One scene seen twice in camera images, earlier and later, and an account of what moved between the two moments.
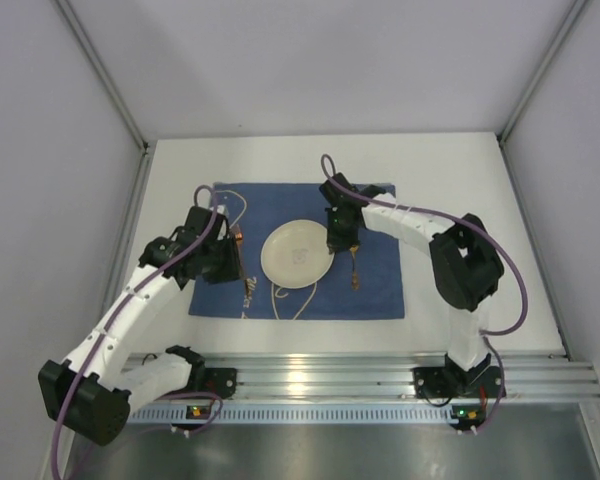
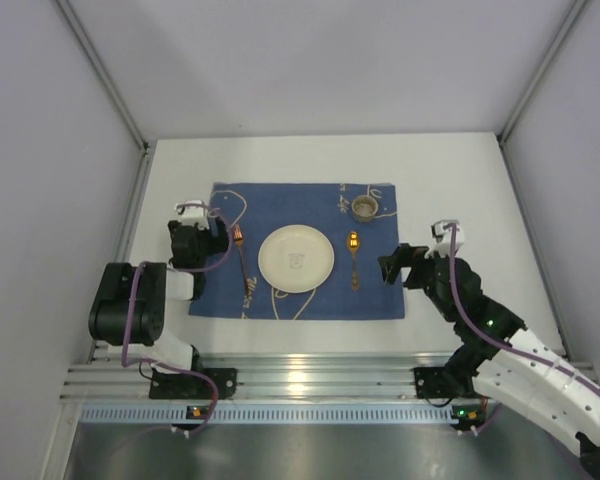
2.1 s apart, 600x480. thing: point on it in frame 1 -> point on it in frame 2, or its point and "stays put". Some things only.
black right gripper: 342,242 -> 412,267
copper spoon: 355,282 stays put
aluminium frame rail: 528,377 stays put
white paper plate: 295,254 stays put
